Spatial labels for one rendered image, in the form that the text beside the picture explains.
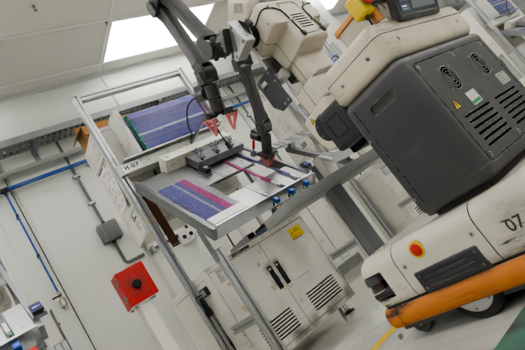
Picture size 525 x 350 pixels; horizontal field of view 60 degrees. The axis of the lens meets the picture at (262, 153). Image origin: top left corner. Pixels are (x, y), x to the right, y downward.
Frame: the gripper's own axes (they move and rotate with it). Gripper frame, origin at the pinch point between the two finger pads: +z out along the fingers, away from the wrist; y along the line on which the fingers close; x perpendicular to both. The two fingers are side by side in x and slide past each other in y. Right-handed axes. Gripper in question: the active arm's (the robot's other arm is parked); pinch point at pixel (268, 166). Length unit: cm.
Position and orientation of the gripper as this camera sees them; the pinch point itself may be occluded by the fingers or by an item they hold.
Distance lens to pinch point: 259.8
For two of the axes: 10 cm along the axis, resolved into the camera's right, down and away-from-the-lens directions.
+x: 6.9, 2.6, -6.8
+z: 0.7, 9.1, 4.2
